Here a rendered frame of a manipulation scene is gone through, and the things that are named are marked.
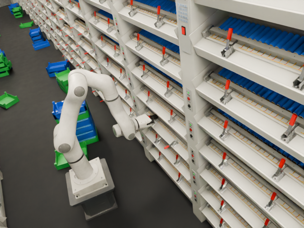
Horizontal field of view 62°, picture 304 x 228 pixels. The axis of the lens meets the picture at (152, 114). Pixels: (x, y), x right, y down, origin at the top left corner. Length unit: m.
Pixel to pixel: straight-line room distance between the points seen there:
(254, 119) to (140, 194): 1.39
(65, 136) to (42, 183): 1.03
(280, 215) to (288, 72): 0.60
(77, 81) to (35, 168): 1.47
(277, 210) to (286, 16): 0.76
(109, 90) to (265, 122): 0.90
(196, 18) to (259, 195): 0.77
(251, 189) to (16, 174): 2.18
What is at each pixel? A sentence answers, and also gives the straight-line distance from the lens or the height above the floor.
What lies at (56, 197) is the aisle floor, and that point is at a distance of 2.39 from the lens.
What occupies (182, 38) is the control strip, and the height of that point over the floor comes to 1.33.
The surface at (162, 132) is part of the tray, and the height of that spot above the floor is 0.55.
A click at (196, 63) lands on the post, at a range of 1.07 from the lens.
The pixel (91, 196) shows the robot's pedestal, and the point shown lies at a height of 0.28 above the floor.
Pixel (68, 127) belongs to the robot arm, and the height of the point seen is 0.82.
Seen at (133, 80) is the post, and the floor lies 0.85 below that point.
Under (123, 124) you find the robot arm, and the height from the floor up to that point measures 0.74.
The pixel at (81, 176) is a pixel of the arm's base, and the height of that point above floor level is 0.40.
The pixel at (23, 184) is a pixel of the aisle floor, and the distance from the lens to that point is 2.65.
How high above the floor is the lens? 1.74
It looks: 38 degrees down
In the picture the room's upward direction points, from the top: 11 degrees counter-clockwise
